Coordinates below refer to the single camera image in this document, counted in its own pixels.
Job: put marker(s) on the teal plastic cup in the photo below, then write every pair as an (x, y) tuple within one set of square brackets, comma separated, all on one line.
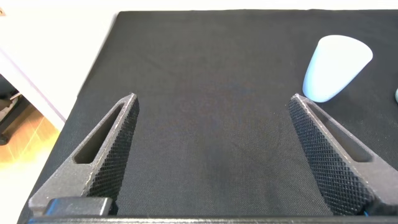
[(396, 96)]

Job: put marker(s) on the black fabric table cover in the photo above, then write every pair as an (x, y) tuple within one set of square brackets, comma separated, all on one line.
[(211, 93)]

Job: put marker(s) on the dark chair base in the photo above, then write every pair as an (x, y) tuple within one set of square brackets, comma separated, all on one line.
[(9, 115)]

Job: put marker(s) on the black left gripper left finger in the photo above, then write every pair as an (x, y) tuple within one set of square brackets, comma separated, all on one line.
[(77, 177)]

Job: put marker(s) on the light blue plastic cup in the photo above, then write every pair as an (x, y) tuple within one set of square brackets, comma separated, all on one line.
[(332, 68)]

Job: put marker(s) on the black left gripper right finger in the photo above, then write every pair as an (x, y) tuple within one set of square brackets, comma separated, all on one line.
[(342, 174)]

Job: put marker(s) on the white panel base rail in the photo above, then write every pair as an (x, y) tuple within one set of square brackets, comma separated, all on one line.
[(34, 90)]

